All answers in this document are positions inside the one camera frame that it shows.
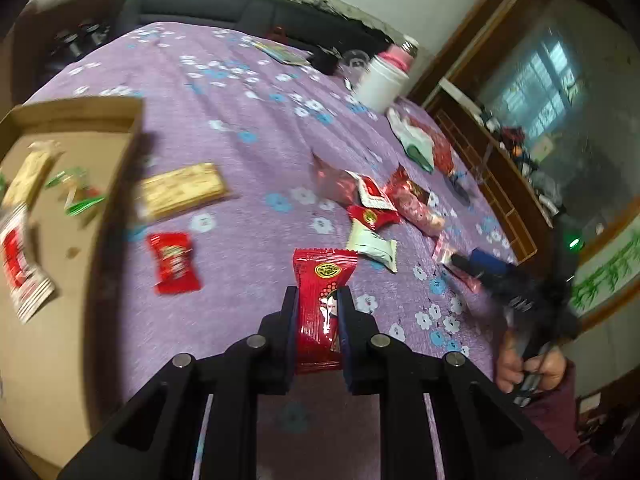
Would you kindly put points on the red snack packet with face print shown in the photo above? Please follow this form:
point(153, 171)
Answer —
point(320, 285)

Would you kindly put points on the clear glass cup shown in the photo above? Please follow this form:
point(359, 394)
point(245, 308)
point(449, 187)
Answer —
point(356, 65)

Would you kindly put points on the clear red snack packet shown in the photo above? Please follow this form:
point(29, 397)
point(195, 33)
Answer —
point(330, 180)

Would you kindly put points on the pink foil wrapper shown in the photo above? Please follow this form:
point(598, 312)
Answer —
point(445, 250)

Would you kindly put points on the green candy wrappers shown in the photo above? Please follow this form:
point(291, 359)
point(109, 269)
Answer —
point(75, 187)

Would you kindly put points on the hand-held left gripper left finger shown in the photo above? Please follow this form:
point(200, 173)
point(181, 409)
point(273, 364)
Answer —
point(290, 332)

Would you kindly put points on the red packet with green emblem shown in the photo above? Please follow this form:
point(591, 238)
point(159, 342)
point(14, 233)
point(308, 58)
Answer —
point(372, 216)

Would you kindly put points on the red plastic bag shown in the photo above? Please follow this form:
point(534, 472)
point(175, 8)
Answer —
point(442, 147)

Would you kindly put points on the small red candy packet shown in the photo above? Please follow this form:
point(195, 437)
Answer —
point(174, 262)

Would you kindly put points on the colourful flat packet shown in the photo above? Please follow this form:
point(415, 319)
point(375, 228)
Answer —
point(280, 54)

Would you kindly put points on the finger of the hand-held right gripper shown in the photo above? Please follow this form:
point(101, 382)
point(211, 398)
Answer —
point(490, 262)
point(462, 264)

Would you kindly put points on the small blue object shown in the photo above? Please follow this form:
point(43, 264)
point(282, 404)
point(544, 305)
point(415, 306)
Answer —
point(457, 185)

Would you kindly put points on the purple floral bedsheet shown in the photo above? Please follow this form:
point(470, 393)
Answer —
point(240, 110)

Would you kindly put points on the red and white snack packet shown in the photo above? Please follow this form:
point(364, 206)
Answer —
point(17, 265)

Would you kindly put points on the golden biscuit packet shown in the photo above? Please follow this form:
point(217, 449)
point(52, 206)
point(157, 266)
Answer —
point(182, 190)

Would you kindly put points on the white plastic bag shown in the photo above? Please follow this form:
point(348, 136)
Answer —
point(412, 137)

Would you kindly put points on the green bamboo wall poster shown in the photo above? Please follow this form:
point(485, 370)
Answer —
point(607, 275)

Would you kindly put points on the beige snack packet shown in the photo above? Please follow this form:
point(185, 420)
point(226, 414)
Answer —
point(31, 175)

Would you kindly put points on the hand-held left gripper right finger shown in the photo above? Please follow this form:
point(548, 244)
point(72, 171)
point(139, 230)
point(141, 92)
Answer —
point(345, 342)

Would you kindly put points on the person's right hand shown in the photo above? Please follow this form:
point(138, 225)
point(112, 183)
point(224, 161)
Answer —
point(507, 365)

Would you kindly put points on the white jar with pink lid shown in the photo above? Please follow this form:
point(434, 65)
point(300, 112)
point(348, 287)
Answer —
point(380, 82)

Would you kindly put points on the cardboard box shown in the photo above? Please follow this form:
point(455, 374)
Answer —
point(65, 240)

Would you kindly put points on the black pouch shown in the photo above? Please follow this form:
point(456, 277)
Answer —
point(325, 60)

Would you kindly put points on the wooden shelf unit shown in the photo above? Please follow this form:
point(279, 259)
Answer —
point(480, 125)

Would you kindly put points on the person's right forearm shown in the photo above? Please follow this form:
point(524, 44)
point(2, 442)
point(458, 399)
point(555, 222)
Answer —
point(555, 420)

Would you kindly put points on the pink and red snack packet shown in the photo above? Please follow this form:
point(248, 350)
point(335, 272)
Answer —
point(417, 205)

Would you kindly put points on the red and white square packet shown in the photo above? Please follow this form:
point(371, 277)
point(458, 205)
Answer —
point(372, 191)

